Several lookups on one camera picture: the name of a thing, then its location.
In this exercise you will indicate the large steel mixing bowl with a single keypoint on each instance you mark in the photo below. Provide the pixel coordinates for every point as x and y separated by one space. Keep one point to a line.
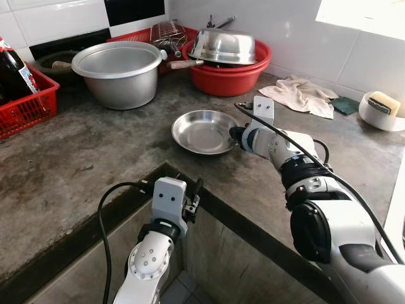
224 45

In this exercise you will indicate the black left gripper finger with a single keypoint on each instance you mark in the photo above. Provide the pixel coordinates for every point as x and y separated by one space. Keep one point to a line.
197 190

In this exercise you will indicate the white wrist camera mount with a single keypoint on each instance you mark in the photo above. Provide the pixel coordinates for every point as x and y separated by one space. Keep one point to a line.
169 199
264 111

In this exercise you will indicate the red plastic bottle crate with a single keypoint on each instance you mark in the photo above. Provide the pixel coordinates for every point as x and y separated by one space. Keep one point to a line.
28 107

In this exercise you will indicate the dark wok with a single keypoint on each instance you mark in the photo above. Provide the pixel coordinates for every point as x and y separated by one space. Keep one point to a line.
47 60

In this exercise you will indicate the aluminium pot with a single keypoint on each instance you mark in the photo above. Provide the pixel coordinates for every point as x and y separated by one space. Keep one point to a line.
120 85

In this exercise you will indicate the red plastic basin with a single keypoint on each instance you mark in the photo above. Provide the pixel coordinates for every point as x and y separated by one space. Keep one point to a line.
228 81

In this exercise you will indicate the steel plate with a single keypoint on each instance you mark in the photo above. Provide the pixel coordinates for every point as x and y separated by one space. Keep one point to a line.
202 133

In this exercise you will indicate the white bowl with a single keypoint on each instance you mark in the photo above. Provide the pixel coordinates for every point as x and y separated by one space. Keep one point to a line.
376 120

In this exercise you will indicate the yellow sponge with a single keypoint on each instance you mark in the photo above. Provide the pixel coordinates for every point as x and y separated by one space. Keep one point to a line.
385 103

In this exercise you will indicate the red slotted utensil basket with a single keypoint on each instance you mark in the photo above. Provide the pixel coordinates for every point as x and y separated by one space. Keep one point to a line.
136 35

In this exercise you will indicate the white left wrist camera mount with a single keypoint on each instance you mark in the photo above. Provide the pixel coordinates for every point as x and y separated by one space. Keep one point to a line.
169 199

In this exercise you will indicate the green scouring pad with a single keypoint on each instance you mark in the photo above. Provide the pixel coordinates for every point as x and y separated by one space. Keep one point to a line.
345 106

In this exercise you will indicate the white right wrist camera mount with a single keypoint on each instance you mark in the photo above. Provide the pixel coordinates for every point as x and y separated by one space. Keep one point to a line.
264 111

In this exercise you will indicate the stainless steel sink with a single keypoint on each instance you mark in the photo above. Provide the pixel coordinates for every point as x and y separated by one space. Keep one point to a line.
398 209

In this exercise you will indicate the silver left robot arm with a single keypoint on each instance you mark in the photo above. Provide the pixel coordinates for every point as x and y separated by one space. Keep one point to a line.
149 266

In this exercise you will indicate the white cloth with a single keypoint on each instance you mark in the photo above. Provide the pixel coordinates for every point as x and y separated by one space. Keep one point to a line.
297 95

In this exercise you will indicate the dark labelled bottle red cap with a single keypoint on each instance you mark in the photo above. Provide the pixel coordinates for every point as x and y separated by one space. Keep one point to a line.
12 73

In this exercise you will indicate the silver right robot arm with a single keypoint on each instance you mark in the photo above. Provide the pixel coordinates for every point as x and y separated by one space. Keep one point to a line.
342 221

